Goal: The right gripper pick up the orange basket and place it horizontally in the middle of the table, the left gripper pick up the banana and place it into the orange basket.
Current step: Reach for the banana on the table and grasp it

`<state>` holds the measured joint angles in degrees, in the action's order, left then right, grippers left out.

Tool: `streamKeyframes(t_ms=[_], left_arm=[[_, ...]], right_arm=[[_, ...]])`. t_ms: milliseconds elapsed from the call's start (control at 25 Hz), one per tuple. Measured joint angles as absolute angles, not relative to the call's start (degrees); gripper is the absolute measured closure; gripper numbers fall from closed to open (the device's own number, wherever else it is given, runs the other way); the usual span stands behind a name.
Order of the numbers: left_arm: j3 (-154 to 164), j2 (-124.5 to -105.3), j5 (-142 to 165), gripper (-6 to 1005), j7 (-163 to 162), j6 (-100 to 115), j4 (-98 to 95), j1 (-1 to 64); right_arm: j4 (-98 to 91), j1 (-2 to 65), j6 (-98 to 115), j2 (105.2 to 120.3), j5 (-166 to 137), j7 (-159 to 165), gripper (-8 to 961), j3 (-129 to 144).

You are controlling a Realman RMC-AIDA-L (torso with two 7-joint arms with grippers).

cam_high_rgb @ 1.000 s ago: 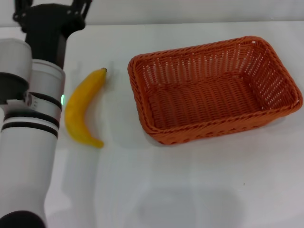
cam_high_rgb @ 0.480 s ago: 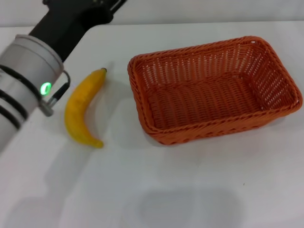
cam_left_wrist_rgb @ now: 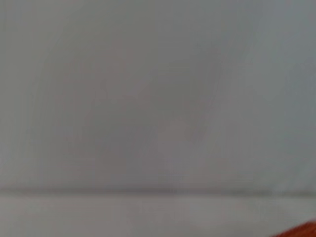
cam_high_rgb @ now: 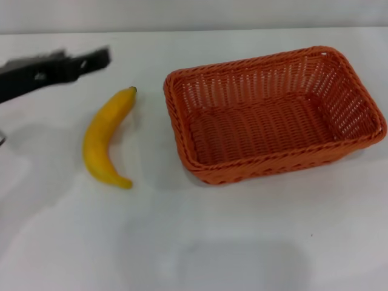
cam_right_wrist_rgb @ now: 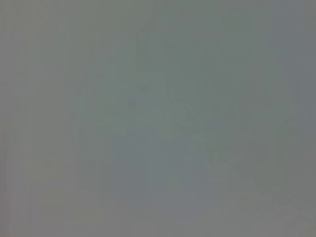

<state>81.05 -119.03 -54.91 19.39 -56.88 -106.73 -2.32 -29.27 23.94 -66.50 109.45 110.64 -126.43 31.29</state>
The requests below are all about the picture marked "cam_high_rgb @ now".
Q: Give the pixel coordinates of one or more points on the orange woven plastic basket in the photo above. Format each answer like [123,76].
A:
[266,136]

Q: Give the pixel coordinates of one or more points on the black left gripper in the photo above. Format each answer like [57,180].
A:
[33,74]

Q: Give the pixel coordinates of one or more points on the yellow banana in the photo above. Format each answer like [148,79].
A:
[100,136]

